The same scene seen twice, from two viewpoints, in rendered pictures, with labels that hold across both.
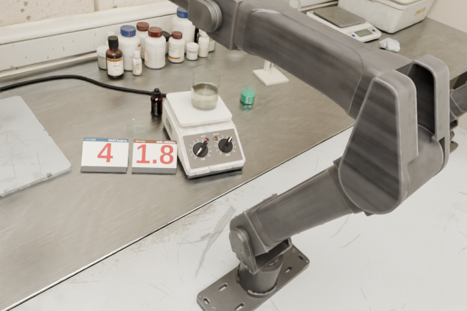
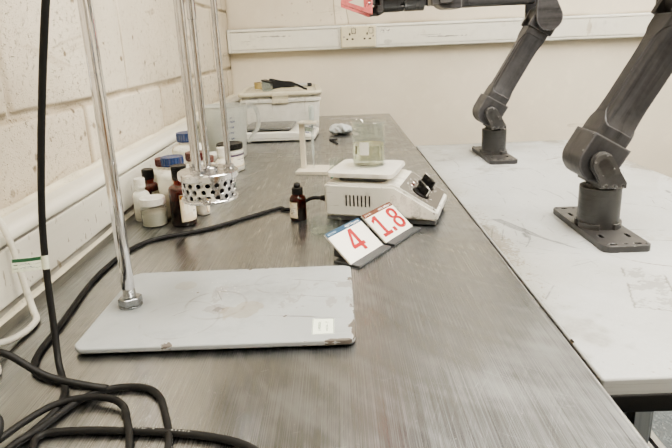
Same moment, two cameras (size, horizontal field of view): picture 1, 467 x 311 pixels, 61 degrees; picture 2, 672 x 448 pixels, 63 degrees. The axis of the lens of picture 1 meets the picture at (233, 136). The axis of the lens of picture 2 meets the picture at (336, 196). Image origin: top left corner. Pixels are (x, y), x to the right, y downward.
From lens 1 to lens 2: 85 cm
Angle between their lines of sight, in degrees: 44
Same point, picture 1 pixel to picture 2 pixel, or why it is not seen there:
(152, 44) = not seen: hidden behind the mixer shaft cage
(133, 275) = (556, 270)
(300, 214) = (649, 86)
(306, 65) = not seen: outside the picture
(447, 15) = (330, 107)
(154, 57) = not seen: hidden behind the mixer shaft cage
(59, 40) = (91, 204)
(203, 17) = not seen: outside the picture
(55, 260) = (504, 301)
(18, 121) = (204, 281)
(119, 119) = (284, 236)
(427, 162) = not seen: outside the picture
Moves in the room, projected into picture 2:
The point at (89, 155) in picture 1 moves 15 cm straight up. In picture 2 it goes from (346, 249) to (342, 147)
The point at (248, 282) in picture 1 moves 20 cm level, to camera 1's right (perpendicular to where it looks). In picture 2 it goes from (612, 214) to (656, 187)
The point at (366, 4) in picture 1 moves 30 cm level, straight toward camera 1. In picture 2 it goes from (280, 110) to (317, 118)
